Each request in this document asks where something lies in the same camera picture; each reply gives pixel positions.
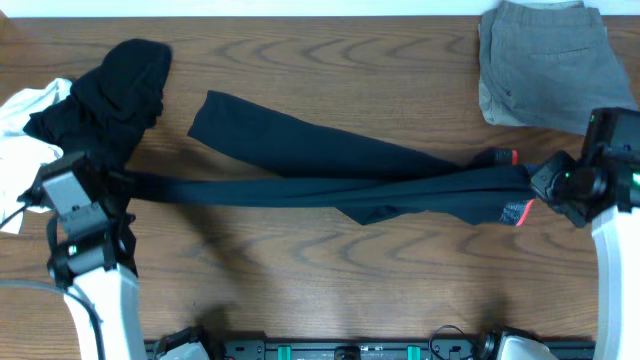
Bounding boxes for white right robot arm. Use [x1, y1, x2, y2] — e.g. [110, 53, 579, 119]
[475, 152, 639, 360]

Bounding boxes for black garment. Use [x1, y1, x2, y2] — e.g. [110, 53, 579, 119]
[23, 39, 172, 168]

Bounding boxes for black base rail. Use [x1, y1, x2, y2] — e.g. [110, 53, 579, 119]
[144, 335, 596, 360]

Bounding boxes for grey folded trousers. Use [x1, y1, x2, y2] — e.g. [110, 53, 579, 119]
[478, 1, 638, 135]

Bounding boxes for white t-shirt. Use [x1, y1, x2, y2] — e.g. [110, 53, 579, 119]
[1, 78, 72, 234]

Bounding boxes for black leggings with coral waistband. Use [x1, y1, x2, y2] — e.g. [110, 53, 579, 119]
[133, 91, 534, 226]

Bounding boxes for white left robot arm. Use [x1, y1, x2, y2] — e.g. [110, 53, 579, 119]
[43, 169, 210, 360]

